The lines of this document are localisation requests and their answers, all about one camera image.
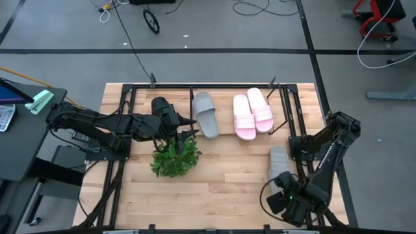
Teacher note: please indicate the black side desk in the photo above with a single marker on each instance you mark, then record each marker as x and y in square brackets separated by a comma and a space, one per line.
[26, 143]

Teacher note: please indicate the black spoked wheel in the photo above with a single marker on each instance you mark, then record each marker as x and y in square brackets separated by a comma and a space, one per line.
[152, 22]

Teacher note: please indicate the black metal shoe shelf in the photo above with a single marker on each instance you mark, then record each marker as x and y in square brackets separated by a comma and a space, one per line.
[191, 104]

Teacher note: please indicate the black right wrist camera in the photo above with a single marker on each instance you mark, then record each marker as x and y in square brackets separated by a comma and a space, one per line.
[276, 202]

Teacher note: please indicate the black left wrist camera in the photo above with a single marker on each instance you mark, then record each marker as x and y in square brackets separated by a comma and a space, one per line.
[160, 105]

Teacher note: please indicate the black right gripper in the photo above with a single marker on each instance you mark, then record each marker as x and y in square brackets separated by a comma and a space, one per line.
[286, 182]

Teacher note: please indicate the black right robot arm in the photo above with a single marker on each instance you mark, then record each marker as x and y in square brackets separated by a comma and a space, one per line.
[325, 175]

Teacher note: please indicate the dark laptop screen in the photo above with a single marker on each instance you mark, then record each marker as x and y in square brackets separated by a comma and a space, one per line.
[13, 92]

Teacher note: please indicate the green artificial leafy plant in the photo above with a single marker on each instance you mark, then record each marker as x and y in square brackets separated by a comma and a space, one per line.
[175, 159]

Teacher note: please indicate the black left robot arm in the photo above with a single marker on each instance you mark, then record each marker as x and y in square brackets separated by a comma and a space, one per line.
[97, 122]

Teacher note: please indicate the grey calculator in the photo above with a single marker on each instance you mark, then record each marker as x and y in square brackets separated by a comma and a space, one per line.
[6, 117]

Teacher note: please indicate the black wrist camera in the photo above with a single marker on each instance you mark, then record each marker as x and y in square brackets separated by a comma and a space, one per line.
[160, 105]
[276, 202]

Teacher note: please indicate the black aluminium table frame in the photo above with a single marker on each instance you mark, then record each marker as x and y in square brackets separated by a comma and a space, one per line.
[127, 87]

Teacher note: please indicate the mint green stapler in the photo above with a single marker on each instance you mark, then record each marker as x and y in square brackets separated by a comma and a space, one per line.
[39, 101]

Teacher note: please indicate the red and black cart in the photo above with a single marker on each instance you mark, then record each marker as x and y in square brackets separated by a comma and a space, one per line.
[380, 16]

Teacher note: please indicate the pink foam slide sandal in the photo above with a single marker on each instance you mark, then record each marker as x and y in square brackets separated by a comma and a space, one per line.
[244, 120]
[261, 110]

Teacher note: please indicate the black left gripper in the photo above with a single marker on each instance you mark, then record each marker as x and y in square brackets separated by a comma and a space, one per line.
[170, 122]

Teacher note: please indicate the grey foam slide sandal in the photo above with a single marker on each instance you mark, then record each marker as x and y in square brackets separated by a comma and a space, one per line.
[205, 113]
[279, 159]

